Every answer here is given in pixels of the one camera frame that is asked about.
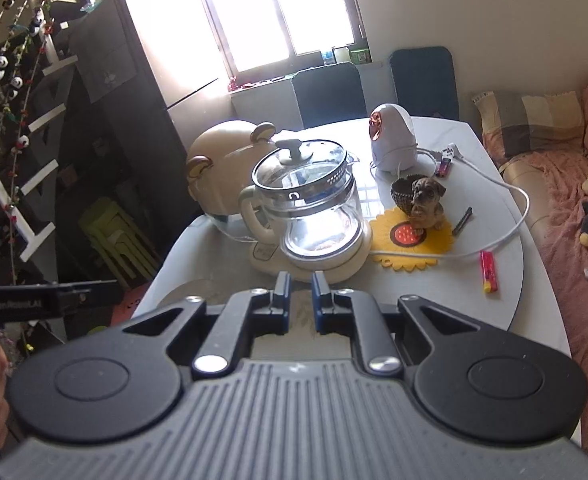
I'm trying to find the floral ceramic plate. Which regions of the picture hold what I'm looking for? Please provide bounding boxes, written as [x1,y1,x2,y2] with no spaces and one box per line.
[251,289,352,361]

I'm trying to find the cream kettle base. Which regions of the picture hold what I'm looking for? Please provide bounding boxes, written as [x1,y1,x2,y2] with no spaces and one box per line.
[248,222,372,284]

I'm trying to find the yellow sunflower mat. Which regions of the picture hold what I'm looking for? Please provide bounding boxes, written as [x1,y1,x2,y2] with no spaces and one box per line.
[370,207,454,272]

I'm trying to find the glass kettle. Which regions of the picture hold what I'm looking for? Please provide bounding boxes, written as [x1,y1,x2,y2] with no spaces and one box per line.
[239,139,364,258]

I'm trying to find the green stacked stools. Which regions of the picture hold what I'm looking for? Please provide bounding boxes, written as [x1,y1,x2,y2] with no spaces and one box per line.
[78,197,160,289]

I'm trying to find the dog figurine with basket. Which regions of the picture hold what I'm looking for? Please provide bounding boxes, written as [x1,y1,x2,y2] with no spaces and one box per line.
[390,174,446,233]

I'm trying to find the red yellow lighter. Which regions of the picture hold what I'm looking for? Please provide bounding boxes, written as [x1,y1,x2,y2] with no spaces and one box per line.
[480,250,499,294]

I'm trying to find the black pen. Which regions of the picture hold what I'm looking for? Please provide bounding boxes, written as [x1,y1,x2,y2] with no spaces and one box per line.
[451,207,473,237]

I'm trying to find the beige bear-ear helmet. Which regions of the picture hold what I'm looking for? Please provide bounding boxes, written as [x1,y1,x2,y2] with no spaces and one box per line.
[186,120,276,240]

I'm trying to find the white egg-shaped device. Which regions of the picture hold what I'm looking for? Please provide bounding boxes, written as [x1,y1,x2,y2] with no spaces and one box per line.
[369,103,416,174]

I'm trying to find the red clip tool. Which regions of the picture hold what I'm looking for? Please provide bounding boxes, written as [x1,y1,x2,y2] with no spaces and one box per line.
[435,157,451,178]

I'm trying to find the dark cabinet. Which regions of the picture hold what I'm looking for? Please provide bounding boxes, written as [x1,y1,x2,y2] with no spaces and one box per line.
[23,0,201,281]

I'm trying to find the dark teal chair left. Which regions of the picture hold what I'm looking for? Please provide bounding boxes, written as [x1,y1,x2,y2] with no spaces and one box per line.
[292,63,368,129]

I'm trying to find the dark teal chair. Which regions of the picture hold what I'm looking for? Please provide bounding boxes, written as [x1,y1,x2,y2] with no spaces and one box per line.
[292,63,368,129]
[390,46,460,120]

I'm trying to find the dark teal chair right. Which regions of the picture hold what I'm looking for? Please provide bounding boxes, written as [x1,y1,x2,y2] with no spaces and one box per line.
[390,46,460,120]

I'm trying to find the pink blanket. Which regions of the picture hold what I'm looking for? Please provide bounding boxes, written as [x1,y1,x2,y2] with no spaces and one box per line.
[500,84,588,448]

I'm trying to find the checkered pillow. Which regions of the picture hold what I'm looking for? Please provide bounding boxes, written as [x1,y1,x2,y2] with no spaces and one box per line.
[472,91,585,165]

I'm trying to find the white power cable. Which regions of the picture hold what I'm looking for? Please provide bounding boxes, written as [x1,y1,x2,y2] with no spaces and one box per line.
[368,142,532,261]

